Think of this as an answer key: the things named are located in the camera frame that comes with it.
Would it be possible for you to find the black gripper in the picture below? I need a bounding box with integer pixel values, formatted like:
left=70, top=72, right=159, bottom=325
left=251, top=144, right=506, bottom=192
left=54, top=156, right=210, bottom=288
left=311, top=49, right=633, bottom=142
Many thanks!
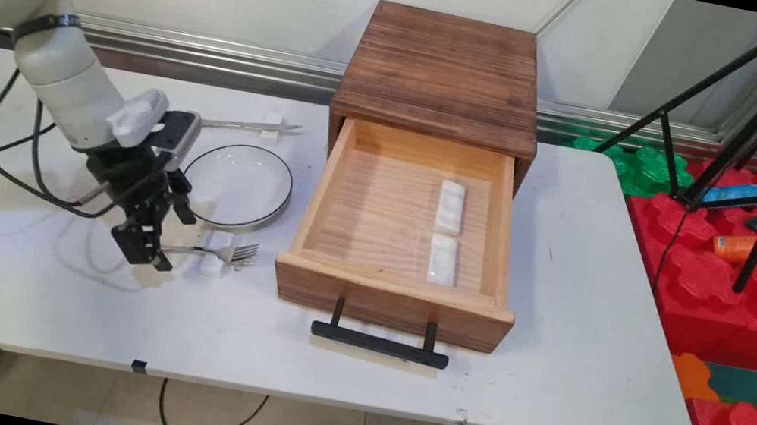
left=68, top=137, right=209, bottom=278

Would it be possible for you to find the serrated steel knife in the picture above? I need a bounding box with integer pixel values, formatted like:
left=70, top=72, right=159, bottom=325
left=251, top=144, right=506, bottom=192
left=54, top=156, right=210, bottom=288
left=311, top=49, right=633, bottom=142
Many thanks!
left=199, top=108, right=305, bottom=145

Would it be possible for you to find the steel fork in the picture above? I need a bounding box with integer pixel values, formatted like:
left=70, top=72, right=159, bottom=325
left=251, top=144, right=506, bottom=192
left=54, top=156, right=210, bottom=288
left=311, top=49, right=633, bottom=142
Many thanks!
left=160, top=228, right=262, bottom=272

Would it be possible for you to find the white ceramic cutlery rest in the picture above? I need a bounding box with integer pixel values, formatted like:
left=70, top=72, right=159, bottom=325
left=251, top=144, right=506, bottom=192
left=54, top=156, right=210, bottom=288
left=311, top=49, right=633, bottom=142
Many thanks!
left=423, top=231, right=463, bottom=289
left=196, top=228, right=237, bottom=281
left=431, top=178, right=470, bottom=239
left=259, top=110, right=287, bottom=145

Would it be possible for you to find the white plate with black rim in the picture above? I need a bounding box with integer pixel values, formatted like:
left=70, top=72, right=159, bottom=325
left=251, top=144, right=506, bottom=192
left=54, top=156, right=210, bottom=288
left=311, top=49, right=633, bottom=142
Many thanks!
left=174, top=135, right=300, bottom=241

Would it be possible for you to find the light wooden drawer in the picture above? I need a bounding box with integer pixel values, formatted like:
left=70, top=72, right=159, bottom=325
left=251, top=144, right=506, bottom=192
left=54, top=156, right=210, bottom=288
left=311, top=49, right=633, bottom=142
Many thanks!
left=265, top=109, right=545, bottom=359

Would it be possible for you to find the dark wooden cabinet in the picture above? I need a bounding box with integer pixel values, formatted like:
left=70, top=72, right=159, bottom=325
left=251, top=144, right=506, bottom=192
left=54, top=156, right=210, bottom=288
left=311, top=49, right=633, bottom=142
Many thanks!
left=320, top=0, right=559, bottom=197

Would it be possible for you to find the green foam block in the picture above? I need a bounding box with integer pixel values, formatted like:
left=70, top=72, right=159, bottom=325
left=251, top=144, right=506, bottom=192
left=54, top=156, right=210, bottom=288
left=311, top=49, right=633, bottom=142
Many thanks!
left=556, top=131, right=701, bottom=207

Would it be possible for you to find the orange foam block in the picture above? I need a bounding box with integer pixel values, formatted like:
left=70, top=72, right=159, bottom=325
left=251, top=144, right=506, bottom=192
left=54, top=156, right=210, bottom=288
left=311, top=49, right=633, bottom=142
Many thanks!
left=664, top=350, right=728, bottom=406

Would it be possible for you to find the orange bottle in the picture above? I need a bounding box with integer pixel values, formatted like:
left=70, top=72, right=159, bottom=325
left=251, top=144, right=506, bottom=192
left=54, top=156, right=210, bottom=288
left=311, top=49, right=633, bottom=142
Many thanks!
left=708, top=224, right=757, bottom=268

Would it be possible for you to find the blue packet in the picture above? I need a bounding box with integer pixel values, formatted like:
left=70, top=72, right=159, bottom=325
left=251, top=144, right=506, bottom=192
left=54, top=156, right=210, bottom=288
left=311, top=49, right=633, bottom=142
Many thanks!
left=699, top=174, right=757, bottom=214

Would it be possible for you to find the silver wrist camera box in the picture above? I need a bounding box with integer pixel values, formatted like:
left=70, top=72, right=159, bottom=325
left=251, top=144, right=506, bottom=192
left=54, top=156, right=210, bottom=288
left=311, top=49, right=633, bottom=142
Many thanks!
left=148, top=105, right=205, bottom=175

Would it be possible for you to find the white ribbed wrist mount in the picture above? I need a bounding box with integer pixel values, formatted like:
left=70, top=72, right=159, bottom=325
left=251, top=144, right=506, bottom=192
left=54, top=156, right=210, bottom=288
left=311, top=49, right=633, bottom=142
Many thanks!
left=102, top=82, right=173, bottom=155

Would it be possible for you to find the metal wall rail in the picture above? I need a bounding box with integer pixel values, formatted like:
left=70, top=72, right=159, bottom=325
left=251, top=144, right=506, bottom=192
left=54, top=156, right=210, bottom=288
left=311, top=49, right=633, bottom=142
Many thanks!
left=64, top=11, right=757, bottom=178

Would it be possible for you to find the black floor cable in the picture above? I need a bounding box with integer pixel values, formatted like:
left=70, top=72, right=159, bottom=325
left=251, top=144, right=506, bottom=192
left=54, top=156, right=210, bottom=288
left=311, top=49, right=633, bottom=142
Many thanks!
left=154, top=377, right=271, bottom=425

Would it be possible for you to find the black strap on arm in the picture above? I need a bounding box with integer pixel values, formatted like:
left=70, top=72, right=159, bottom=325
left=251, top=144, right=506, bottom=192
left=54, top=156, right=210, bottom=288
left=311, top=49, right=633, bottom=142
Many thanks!
left=11, top=5, right=84, bottom=51

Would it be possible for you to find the black drawer handle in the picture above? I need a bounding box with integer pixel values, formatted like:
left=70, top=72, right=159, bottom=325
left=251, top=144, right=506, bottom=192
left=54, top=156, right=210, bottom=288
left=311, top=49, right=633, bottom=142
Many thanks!
left=306, top=292, right=458, bottom=373

